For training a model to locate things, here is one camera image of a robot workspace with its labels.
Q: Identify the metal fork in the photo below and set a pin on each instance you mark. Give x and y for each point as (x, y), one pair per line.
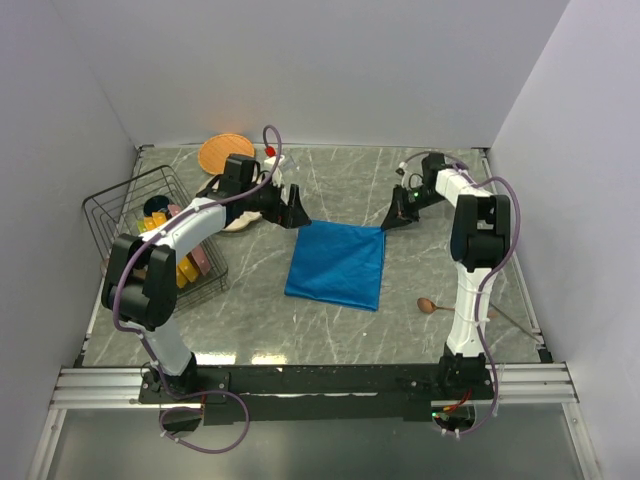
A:
(497, 312)

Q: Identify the wooden spoon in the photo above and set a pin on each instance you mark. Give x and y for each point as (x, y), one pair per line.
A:
(427, 306)

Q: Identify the blue cloth napkin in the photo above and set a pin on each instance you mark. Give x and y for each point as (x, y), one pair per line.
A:
(338, 264)

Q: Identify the orange woven round mat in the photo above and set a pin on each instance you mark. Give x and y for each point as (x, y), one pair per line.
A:
(215, 151)

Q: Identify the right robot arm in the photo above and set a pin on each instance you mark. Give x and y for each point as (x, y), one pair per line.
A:
(480, 246)

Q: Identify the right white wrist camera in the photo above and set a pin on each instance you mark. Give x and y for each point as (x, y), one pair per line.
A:
(402, 169)

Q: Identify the yellow plate in rack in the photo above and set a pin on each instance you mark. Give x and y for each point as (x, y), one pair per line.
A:
(186, 270)

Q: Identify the pink plate in rack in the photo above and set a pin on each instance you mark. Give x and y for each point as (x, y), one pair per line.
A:
(197, 254)

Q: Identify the dark blue bowl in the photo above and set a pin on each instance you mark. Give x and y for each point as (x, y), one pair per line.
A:
(156, 204)

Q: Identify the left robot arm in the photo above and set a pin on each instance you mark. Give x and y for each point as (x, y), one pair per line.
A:
(140, 287)

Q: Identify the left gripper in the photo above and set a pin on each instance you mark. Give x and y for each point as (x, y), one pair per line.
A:
(292, 214)

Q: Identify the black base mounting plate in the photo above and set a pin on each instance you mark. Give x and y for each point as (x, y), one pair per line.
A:
(233, 393)

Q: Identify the aluminium rail frame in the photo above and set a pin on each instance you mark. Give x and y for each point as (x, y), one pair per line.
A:
(118, 388)

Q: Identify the cream divided plate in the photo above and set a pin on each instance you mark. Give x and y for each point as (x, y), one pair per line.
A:
(240, 223)

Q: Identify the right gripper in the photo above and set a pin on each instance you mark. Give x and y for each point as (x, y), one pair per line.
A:
(398, 213)

